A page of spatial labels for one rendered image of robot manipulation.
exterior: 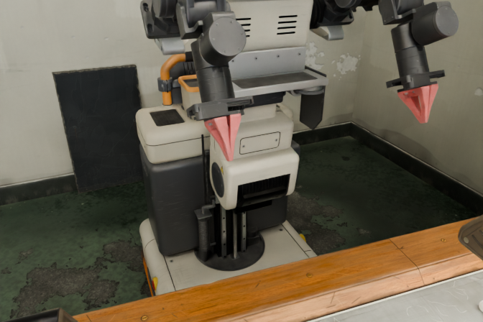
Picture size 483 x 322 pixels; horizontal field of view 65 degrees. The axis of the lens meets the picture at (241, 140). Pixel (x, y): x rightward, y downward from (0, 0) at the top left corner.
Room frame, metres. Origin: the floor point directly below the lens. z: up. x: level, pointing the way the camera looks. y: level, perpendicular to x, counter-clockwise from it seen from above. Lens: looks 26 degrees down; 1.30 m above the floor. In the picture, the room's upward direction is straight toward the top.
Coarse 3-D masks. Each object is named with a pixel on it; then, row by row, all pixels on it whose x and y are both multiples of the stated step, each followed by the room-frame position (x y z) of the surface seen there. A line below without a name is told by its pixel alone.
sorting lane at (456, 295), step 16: (480, 272) 0.56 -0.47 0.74; (432, 288) 0.52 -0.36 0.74; (448, 288) 0.52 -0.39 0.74; (464, 288) 0.52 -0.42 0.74; (480, 288) 0.52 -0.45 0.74; (368, 304) 0.48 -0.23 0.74; (384, 304) 0.48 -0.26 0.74; (400, 304) 0.48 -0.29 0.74; (416, 304) 0.48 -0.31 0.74; (432, 304) 0.48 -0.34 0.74; (448, 304) 0.48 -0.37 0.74; (464, 304) 0.48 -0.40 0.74; (320, 320) 0.45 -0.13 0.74; (336, 320) 0.45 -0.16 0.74; (352, 320) 0.45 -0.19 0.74; (368, 320) 0.45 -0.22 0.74; (384, 320) 0.45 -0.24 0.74; (400, 320) 0.45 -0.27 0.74; (416, 320) 0.45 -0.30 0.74; (432, 320) 0.45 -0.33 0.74; (448, 320) 0.45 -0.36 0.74; (464, 320) 0.45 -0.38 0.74; (480, 320) 0.45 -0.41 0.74
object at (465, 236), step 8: (480, 216) 0.29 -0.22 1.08; (464, 224) 0.30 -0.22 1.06; (472, 224) 0.29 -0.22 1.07; (480, 224) 0.28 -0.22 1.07; (464, 232) 0.29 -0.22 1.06; (472, 232) 0.29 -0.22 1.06; (480, 232) 0.28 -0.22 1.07; (464, 240) 0.29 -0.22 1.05; (472, 240) 0.29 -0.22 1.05; (480, 240) 0.28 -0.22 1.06; (472, 248) 0.28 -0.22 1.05; (480, 248) 0.28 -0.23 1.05; (480, 256) 0.27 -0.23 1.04
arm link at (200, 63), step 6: (192, 42) 0.63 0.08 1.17; (198, 42) 0.62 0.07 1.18; (192, 48) 0.63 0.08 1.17; (198, 48) 0.61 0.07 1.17; (192, 54) 0.63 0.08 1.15; (198, 54) 0.61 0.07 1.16; (198, 60) 0.61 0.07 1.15; (204, 60) 0.60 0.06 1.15; (198, 66) 0.61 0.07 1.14; (204, 66) 0.60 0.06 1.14; (210, 66) 0.60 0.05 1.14; (216, 66) 0.61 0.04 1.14; (222, 66) 0.61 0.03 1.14; (228, 66) 0.62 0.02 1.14; (216, 72) 0.60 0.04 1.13
